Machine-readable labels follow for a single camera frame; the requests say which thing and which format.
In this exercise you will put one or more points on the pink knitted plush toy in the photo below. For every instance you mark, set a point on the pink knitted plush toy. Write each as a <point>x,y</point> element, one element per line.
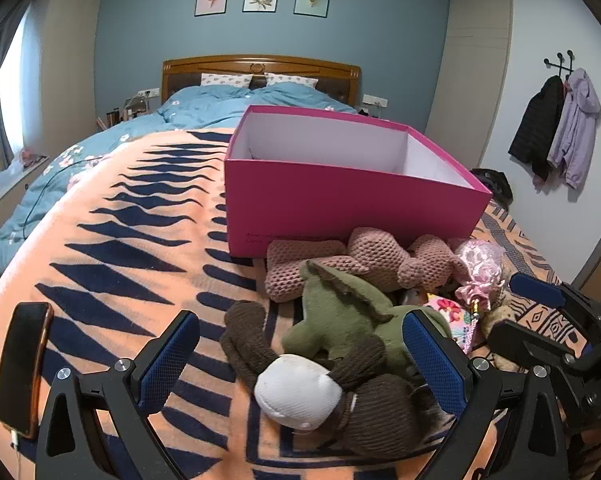
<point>370,260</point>

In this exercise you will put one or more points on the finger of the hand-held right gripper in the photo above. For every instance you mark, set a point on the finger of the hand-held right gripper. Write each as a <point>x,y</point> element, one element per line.
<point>535,287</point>
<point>525,342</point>

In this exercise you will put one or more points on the white wall socket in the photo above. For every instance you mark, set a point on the white wall socket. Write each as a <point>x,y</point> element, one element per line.
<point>149,93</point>
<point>375,100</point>

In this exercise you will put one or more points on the black bag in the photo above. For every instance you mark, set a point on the black bag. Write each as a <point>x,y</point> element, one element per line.
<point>495,185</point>

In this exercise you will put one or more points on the white sheer curtain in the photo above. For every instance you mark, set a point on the white sheer curtain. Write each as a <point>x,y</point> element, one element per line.
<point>23,85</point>

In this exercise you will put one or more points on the grey curtain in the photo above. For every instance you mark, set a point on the grey curtain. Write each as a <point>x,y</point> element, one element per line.
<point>1,105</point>

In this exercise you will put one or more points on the orange patterned blanket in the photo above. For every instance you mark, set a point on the orange patterned blanket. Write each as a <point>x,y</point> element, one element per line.
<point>130,220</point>

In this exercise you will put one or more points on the white printed pillow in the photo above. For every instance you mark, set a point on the white printed pillow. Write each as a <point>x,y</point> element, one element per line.
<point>225,80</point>
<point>290,80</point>

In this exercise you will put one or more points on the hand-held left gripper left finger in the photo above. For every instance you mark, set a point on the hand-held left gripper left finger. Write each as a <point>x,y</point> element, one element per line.
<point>170,360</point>

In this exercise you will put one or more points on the brown plush dog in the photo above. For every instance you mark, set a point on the brown plush dog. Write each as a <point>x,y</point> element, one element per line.
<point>390,410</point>

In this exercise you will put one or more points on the beige built-in wardrobe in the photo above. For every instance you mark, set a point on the beige built-in wardrobe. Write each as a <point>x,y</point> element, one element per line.
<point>70,50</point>
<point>470,85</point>

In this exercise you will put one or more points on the black jacket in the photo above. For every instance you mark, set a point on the black jacket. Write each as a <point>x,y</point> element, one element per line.
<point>535,130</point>

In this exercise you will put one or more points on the group of cosmetic bottles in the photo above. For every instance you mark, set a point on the group of cosmetic bottles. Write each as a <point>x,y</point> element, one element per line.
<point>111,117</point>

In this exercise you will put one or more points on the clear cosmetics organizer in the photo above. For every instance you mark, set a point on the clear cosmetics organizer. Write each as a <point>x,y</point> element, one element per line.
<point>138,107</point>

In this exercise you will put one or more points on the black wall coat rack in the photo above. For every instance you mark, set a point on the black wall coat rack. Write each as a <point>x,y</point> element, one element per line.
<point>560,62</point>

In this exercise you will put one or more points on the lilac hooded jacket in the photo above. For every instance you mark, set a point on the lilac hooded jacket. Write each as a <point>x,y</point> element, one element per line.
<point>577,130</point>

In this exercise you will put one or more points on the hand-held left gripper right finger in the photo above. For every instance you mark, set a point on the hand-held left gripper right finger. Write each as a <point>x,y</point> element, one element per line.
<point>433,360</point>

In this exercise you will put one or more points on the pink brocade pouch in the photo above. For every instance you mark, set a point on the pink brocade pouch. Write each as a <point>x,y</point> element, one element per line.
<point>480,260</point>

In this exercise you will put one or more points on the black smartphone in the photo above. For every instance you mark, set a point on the black smartphone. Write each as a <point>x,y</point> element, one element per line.
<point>20,370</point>

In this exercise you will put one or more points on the small pink object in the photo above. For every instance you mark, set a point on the small pink object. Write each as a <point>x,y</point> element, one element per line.
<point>28,156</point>

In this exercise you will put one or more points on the white window bench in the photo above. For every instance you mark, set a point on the white window bench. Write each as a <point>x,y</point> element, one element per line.
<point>15,185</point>

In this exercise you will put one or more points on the pink cardboard box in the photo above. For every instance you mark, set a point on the pink cardboard box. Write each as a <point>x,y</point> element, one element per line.
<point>330,200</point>

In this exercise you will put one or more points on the blue floral duvet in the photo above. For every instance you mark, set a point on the blue floral duvet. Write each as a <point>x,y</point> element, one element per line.
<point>205,105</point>

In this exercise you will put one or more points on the wooden bed headboard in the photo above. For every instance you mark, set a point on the wooden bed headboard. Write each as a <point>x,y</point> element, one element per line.
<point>260,62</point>

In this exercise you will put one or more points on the floral tissue pack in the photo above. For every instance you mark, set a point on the floral tissue pack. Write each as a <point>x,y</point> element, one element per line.
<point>455,315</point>

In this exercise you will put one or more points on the green plush toy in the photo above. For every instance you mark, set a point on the green plush toy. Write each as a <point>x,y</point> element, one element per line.
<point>330,310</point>

